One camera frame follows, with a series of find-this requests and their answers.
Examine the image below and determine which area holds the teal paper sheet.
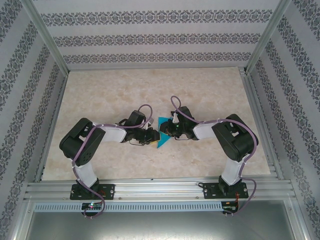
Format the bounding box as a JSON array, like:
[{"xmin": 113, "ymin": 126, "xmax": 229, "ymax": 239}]
[{"xmin": 156, "ymin": 116, "xmax": 173, "ymax": 150}]

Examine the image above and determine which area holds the grey sheet metal tray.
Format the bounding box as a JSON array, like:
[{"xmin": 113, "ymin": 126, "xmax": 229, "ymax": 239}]
[{"xmin": 13, "ymin": 199, "xmax": 310, "ymax": 240}]

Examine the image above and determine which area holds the aluminium mounting rail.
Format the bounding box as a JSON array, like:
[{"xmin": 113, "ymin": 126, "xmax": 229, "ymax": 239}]
[{"xmin": 23, "ymin": 175, "xmax": 295, "ymax": 201}]

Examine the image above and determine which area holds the slotted grey cable duct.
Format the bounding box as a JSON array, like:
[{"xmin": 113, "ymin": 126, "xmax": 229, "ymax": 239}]
[{"xmin": 33, "ymin": 201, "xmax": 223, "ymax": 213}]

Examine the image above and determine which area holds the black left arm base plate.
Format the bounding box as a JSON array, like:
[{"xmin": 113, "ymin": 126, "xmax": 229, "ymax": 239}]
[{"xmin": 70, "ymin": 184, "xmax": 116, "ymax": 201}]

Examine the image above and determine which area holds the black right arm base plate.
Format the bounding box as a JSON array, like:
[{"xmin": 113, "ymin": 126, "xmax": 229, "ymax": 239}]
[{"xmin": 202, "ymin": 182, "xmax": 249, "ymax": 200}]

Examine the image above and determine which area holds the aluminium side rail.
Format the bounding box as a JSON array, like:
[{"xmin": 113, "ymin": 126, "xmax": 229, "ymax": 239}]
[
  {"xmin": 238, "ymin": 67, "xmax": 285, "ymax": 180},
  {"xmin": 34, "ymin": 72, "xmax": 69, "ymax": 182}
]

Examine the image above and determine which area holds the aluminium frame post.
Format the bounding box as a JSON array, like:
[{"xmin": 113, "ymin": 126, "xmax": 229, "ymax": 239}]
[
  {"xmin": 21, "ymin": 0, "xmax": 70, "ymax": 73},
  {"xmin": 244, "ymin": 0, "xmax": 293, "ymax": 74}
]

